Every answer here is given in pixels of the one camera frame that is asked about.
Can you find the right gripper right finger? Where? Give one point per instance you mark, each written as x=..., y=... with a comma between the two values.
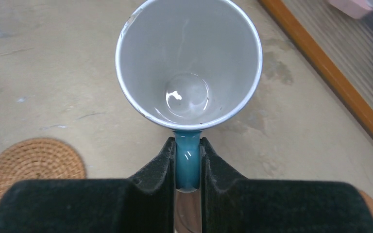
x=233, y=203

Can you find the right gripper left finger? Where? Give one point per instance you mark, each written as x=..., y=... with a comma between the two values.
x=141, y=203

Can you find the blue mug white inside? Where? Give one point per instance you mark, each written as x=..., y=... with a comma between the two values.
x=188, y=65

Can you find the woven rattan coaster left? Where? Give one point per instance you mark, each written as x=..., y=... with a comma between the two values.
x=39, y=158

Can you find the wooden three-tier shelf rack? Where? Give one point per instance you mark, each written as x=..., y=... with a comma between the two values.
x=309, y=48

